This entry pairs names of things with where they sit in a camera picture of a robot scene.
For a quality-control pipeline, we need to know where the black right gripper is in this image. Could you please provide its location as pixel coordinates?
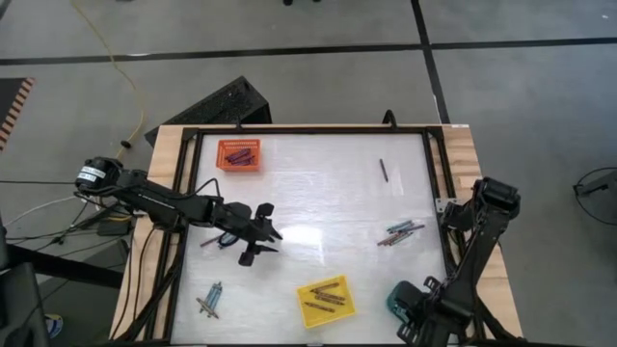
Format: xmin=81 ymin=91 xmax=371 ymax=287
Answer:
xmin=392 ymin=277 xmax=476 ymax=347

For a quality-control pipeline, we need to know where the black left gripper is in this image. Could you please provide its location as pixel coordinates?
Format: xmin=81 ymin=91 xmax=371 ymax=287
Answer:
xmin=219 ymin=201 xmax=283 ymax=267

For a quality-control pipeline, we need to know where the yellow plastic basket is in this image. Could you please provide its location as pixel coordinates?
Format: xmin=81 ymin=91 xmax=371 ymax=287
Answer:
xmin=295 ymin=274 xmax=358 ymax=331

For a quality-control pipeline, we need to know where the orange plastic basket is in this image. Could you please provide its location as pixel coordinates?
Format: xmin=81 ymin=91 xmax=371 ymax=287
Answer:
xmin=215 ymin=138 xmax=262 ymax=174

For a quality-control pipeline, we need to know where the teal plastic tray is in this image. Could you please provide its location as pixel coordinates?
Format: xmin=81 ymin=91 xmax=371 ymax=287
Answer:
xmin=385 ymin=280 xmax=411 ymax=323

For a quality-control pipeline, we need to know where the black power adapter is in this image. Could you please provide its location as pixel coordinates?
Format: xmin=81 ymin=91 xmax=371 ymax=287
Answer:
xmin=95 ymin=219 xmax=132 ymax=237

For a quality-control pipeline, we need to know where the black floor beam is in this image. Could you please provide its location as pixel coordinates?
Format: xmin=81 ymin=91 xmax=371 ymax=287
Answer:
xmin=0 ymin=243 xmax=125 ymax=290

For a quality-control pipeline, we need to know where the person's shoe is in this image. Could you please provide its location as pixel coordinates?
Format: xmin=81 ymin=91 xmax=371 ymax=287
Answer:
xmin=43 ymin=312 xmax=66 ymax=339

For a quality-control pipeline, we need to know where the black striped-edge floor mat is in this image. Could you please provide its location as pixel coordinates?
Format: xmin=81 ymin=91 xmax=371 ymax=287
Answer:
xmin=0 ymin=76 xmax=38 ymax=154

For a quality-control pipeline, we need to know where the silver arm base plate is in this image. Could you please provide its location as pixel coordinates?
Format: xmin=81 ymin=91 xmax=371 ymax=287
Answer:
xmin=435 ymin=196 xmax=459 ymax=214

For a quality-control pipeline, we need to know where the yellow cable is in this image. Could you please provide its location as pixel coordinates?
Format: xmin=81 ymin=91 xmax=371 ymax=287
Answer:
xmin=71 ymin=0 xmax=147 ymax=165

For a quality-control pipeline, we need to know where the black cable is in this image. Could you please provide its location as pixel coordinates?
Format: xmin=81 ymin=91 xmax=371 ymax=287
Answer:
xmin=4 ymin=201 xmax=141 ymax=247
xmin=0 ymin=178 xmax=83 ymax=186

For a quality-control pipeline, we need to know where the white cable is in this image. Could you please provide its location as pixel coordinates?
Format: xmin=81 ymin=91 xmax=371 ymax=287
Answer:
xmin=2 ymin=191 xmax=105 ymax=226

